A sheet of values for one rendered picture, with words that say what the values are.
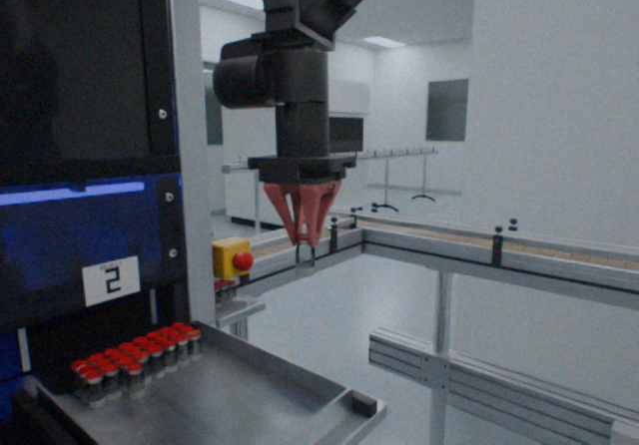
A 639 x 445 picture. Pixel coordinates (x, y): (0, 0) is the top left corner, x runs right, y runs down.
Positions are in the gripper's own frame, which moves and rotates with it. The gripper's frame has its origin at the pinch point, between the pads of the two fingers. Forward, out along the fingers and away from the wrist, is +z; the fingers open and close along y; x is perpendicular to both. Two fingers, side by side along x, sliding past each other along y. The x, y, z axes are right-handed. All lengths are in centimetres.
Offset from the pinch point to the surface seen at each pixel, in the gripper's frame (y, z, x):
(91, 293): 37.2, 12.2, -0.8
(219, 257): 32.2, 12.7, -25.1
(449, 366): -4, 61, -88
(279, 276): 35, 26, -53
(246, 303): 32, 25, -33
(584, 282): -36, 26, -78
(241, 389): 13.8, 25.1, -5.4
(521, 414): -25, 68, -82
